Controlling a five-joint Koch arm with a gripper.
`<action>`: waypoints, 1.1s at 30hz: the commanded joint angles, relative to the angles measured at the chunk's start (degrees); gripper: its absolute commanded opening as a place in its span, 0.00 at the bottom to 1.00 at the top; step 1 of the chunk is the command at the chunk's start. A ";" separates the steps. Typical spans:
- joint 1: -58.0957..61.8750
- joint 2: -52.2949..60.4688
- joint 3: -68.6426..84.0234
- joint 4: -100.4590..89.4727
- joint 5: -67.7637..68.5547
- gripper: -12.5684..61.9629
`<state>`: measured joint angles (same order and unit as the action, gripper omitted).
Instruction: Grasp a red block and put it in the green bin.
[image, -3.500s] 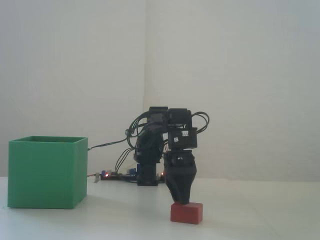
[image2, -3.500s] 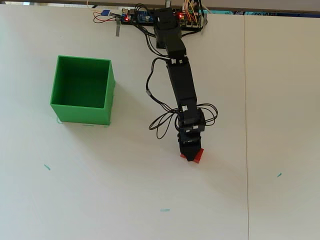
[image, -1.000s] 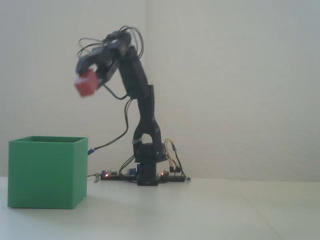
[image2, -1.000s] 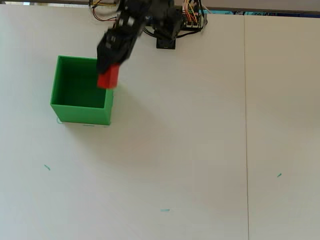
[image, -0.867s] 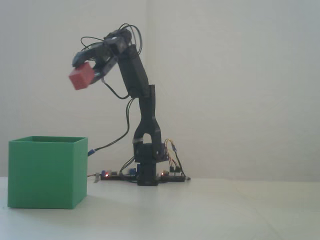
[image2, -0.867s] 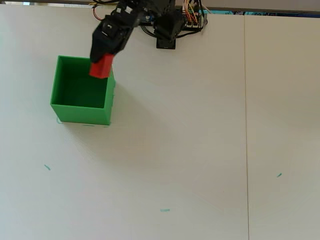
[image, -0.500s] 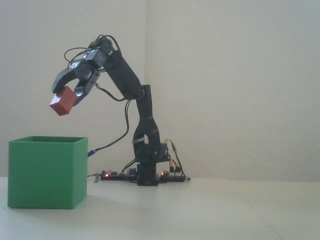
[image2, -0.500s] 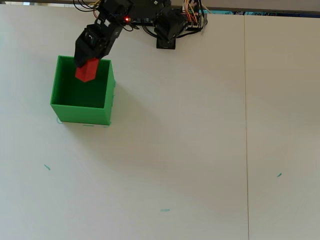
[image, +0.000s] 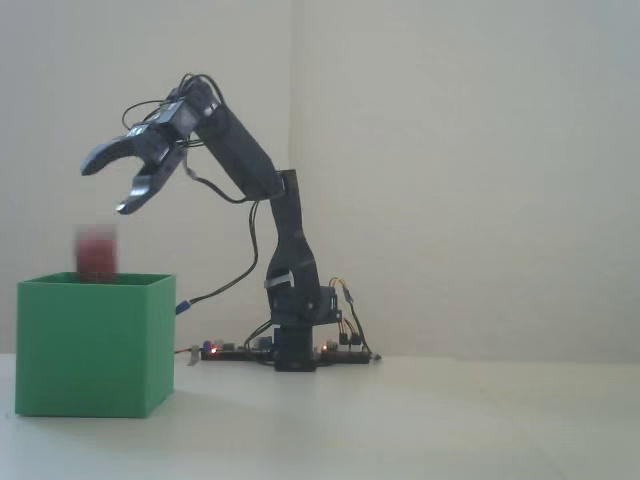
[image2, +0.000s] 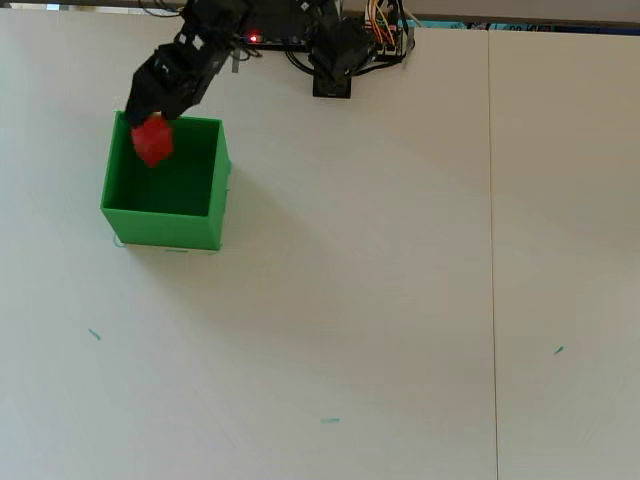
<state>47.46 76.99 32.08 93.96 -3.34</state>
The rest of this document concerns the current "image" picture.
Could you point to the grey table clamp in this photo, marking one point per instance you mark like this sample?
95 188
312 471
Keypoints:
193 356

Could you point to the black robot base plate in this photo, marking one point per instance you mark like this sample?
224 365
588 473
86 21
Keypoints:
235 355

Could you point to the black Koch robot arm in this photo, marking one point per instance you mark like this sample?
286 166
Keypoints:
240 150

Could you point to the red rectangular block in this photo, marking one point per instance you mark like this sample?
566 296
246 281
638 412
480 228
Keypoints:
96 252

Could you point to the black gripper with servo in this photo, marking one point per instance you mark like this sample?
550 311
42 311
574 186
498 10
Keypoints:
152 142

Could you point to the blue circuit board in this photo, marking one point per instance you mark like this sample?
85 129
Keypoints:
262 344

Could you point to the green square plastic bin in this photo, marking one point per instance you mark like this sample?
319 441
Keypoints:
80 350

